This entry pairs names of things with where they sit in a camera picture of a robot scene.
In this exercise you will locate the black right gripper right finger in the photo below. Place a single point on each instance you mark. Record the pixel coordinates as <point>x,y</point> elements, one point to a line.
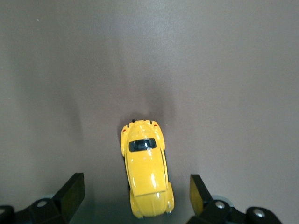
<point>210,210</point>

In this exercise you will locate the yellow beetle toy car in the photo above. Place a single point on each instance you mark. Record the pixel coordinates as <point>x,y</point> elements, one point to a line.
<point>147,172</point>

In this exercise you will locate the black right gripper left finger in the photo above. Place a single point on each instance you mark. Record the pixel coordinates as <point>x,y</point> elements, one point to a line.
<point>58,205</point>

